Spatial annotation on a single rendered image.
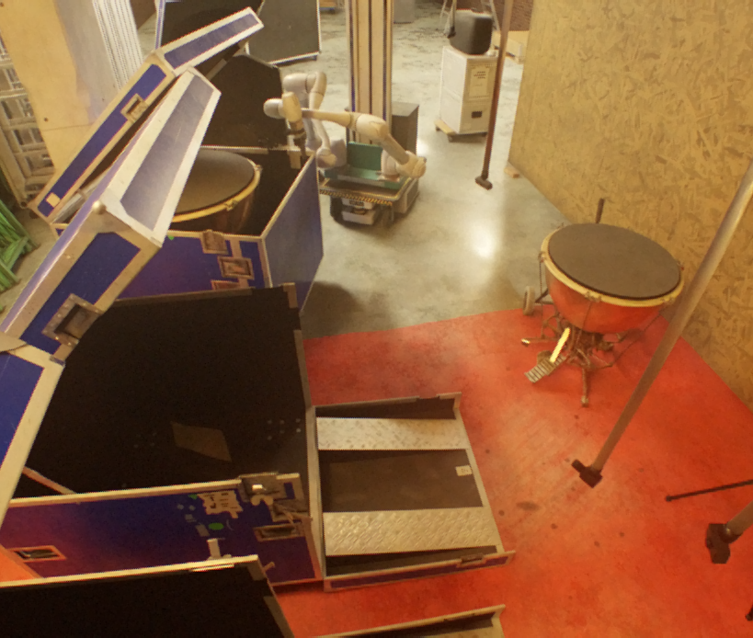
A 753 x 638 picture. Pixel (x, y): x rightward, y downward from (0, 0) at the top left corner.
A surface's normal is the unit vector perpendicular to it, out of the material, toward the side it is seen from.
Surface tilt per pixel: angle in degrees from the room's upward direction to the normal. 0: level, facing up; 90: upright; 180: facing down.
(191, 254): 90
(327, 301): 0
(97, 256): 90
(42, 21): 90
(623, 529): 0
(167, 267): 90
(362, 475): 2
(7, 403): 46
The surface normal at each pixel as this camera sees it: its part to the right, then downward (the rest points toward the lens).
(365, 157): -0.34, 0.62
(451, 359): 0.00, -0.75
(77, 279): 0.14, 0.66
